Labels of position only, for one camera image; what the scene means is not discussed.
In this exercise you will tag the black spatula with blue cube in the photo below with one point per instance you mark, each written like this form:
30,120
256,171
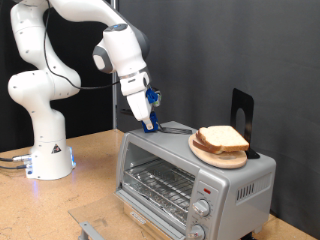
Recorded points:
155,121

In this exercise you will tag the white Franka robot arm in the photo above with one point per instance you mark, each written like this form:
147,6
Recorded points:
40,86

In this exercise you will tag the silver toaster oven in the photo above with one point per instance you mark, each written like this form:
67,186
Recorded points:
233,206

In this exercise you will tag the silver oven knob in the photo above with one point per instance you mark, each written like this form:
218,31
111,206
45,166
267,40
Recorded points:
196,232
201,207

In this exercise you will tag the round wooden cutting board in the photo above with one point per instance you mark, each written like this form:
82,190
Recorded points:
223,160

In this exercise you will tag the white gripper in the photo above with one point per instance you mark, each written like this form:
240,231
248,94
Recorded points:
140,103

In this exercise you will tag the black metal bookend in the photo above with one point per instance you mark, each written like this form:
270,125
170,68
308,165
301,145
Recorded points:
250,110

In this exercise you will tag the vertical metal pole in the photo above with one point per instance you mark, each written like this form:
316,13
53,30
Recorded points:
114,110

